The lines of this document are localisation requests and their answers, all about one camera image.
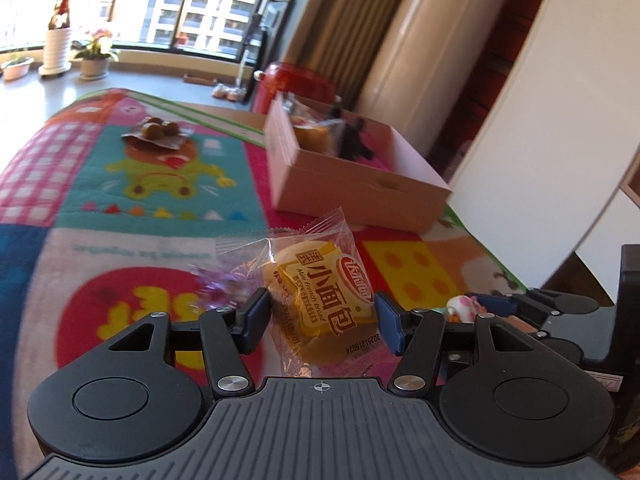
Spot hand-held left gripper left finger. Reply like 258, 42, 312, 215
107, 287, 272, 402

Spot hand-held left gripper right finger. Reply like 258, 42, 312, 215
375, 291, 536, 398

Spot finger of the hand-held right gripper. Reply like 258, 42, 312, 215
470, 287, 601, 332

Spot white pink spotted toy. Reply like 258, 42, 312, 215
446, 295, 477, 323

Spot bread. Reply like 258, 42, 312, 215
216, 207, 383, 378
287, 97, 346, 153

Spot pale pink cardboard box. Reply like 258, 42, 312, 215
263, 92, 453, 235

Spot dark plush toy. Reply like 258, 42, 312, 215
330, 97, 378, 161

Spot purple crinkled wrapper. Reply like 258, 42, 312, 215
192, 262, 246, 316

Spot white door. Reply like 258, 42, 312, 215
447, 0, 640, 306

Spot colourful printed play mat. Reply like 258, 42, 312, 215
0, 87, 551, 411

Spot brown snacks in clear packet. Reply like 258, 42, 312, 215
121, 116, 193, 150

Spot red round container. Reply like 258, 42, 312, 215
251, 62, 337, 116

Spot white stick vacuum cleaner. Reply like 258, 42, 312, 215
235, 10, 266, 103

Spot white standing air conditioner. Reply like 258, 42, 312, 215
357, 0, 521, 161

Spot small flowering potted plant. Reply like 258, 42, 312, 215
74, 27, 121, 81

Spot beige striped curtain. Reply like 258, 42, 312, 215
295, 0, 426, 111

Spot black framed window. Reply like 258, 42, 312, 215
0, 0, 321, 61

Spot tall potted palm white pot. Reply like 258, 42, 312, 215
39, 0, 83, 78

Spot white rectangular planter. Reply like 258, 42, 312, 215
0, 52, 35, 82

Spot brown wooden door frame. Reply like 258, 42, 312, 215
435, 0, 551, 181

